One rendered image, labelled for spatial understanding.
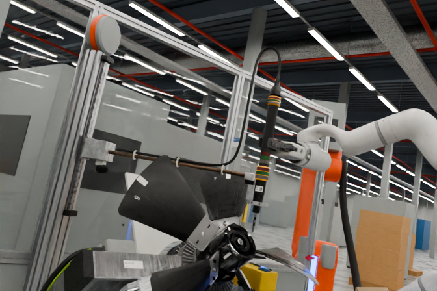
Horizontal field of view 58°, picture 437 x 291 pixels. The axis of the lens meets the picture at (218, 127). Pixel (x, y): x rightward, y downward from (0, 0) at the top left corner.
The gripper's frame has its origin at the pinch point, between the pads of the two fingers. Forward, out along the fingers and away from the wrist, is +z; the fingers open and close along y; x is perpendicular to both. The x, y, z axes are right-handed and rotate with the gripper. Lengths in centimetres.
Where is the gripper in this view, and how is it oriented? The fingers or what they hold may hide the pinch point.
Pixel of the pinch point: (267, 143)
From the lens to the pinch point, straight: 132.4
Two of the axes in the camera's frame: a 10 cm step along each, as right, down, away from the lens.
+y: -6.3, 0.1, 7.7
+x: 1.8, -9.7, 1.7
